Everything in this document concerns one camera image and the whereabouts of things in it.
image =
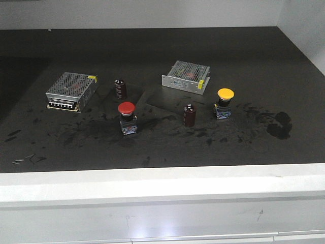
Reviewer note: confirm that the yellow mushroom push button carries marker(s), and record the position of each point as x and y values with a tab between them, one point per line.
221	107

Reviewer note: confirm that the dark red capacitor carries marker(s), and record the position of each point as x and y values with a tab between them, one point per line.
189	115
120	87

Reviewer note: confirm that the white drawer cabinet front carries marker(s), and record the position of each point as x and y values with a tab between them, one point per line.
222	204

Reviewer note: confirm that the right metal mesh power supply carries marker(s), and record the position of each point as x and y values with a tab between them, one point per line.
188	77

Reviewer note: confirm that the left dark red capacitor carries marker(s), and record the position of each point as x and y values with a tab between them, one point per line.
120	87

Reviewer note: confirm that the left metal mesh power supply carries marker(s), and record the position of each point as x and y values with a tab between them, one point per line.
71	92

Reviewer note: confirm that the right dark red capacitor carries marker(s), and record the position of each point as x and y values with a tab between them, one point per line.
189	115

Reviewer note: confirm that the red mushroom push button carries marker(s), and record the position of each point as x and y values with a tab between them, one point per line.
128	120

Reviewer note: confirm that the metal mesh power supply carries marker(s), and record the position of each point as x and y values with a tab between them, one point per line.
188	77
71	92

